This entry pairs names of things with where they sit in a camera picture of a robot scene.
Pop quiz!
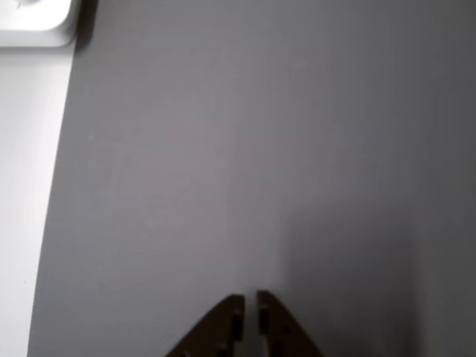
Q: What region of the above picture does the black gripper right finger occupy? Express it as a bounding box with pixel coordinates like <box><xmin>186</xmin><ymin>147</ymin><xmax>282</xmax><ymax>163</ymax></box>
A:
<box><xmin>256</xmin><ymin>289</ymin><xmax>324</xmax><ymax>357</ymax></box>

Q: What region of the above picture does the grey table mat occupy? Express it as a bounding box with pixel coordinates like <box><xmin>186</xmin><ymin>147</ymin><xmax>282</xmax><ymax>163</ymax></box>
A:
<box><xmin>25</xmin><ymin>0</ymin><xmax>476</xmax><ymax>357</ymax></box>

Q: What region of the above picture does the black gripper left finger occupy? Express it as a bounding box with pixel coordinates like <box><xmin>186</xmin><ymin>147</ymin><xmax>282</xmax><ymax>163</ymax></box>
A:
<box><xmin>163</xmin><ymin>294</ymin><xmax>246</xmax><ymax>357</ymax></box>

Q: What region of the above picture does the white rounded flat device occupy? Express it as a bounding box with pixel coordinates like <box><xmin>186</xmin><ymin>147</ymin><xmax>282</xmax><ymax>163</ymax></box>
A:
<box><xmin>0</xmin><ymin>0</ymin><xmax>81</xmax><ymax>48</ymax></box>

